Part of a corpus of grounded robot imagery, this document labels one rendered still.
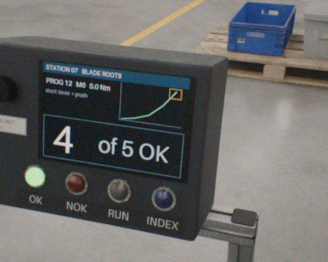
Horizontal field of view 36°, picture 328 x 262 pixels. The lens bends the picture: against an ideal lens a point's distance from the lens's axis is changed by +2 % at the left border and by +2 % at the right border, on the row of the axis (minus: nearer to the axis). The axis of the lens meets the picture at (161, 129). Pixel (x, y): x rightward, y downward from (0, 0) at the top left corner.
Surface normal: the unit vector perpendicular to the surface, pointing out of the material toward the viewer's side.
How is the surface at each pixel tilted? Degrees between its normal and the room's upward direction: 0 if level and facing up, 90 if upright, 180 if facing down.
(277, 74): 90
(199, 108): 75
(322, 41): 95
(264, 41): 90
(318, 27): 95
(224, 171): 0
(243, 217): 0
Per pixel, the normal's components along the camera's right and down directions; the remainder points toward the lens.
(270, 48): -0.34, 0.45
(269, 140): 0.00, -0.88
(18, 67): -0.28, 0.22
